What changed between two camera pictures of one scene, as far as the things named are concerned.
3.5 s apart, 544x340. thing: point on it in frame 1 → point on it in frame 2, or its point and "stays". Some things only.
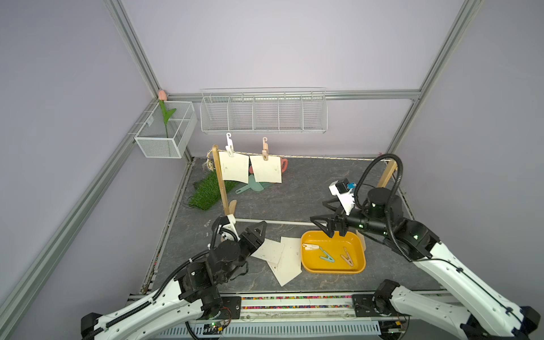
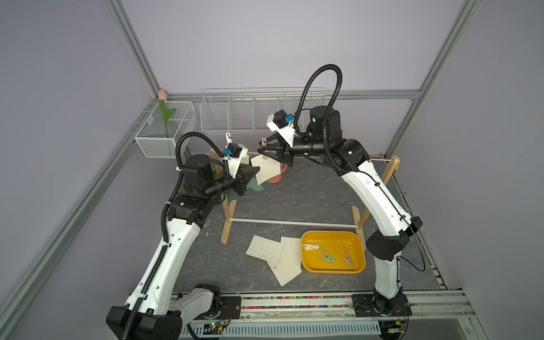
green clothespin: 329,258 stays
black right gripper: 331,219 → 284,154
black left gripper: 253,234 → 245,176
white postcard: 270,251 stays
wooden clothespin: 348,260 stays
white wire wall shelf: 264,110 stays
